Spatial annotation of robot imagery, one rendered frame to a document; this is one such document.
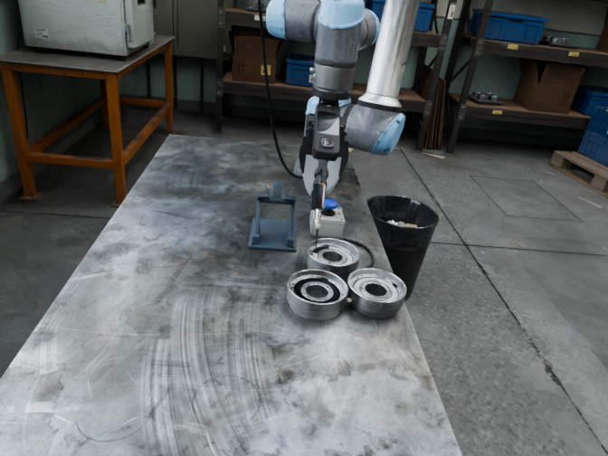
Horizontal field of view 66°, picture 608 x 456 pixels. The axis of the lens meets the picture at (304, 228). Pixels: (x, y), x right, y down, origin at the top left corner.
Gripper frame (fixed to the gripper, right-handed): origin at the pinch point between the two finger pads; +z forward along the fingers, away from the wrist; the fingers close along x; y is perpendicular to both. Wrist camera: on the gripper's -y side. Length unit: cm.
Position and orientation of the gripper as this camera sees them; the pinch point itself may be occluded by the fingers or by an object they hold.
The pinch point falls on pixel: (318, 192)
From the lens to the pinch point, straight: 94.9
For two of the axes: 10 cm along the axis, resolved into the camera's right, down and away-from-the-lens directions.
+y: -0.3, -4.7, 8.8
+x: -9.9, -0.8, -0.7
